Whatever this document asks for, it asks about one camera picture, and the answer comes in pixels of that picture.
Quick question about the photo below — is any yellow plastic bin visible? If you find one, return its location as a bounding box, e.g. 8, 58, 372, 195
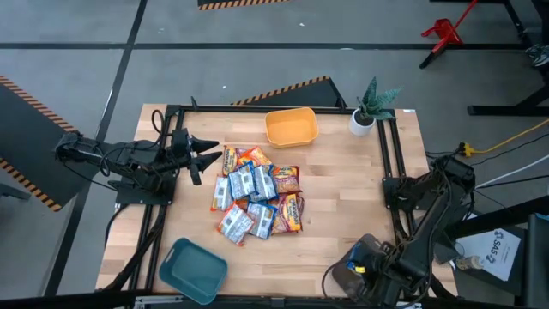
264, 106, 320, 149

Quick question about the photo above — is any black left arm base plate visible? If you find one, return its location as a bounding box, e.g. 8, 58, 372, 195
115, 173, 177, 206

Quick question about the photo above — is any snake plant in white pot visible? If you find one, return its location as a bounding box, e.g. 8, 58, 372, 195
347, 76, 404, 137

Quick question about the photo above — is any person's shoe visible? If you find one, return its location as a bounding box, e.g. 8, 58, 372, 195
525, 42, 549, 68

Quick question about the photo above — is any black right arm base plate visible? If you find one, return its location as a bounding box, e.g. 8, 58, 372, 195
383, 175, 430, 211

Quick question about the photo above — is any black table leg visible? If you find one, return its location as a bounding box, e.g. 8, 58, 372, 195
501, 0, 535, 48

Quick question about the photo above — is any black floor cable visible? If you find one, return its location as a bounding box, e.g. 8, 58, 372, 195
424, 132, 549, 168

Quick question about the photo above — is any large hazard-striped black mat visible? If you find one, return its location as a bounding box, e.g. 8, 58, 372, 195
0, 75, 102, 213

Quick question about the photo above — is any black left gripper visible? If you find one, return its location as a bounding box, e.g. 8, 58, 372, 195
169, 127, 224, 186

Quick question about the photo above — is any black side table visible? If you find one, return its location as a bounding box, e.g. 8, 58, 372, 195
445, 195, 549, 309

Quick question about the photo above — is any silver metal bracket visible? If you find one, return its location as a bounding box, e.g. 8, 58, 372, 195
133, 294, 185, 309

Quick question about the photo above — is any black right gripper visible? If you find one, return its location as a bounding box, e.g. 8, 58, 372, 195
346, 243, 392, 301

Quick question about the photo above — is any small tan bottle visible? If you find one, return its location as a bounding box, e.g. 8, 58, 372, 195
455, 255, 485, 271

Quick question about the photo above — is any red Maruchan ramen pack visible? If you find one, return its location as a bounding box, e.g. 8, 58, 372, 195
271, 165, 302, 195
270, 192, 305, 235
221, 145, 239, 178

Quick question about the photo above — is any yellow extension cord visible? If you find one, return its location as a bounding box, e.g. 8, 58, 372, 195
461, 118, 549, 158

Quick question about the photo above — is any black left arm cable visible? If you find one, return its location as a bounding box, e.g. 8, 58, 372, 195
149, 108, 167, 137

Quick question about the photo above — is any blue Maruchan ramen pack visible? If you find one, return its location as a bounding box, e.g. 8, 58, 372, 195
250, 164, 279, 203
246, 202, 279, 240
227, 161, 257, 201

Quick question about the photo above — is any teal plastic bin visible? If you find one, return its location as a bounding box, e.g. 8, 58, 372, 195
158, 237, 229, 306

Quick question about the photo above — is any white printed paper sheet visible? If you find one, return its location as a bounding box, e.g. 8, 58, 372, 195
456, 227, 522, 282

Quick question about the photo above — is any red and black floor stand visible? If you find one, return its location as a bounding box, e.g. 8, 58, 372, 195
418, 0, 480, 70

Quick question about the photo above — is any black stand foot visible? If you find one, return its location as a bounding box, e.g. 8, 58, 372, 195
467, 83, 549, 117

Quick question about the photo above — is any white cable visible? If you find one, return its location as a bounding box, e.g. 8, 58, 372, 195
474, 154, 549, 190

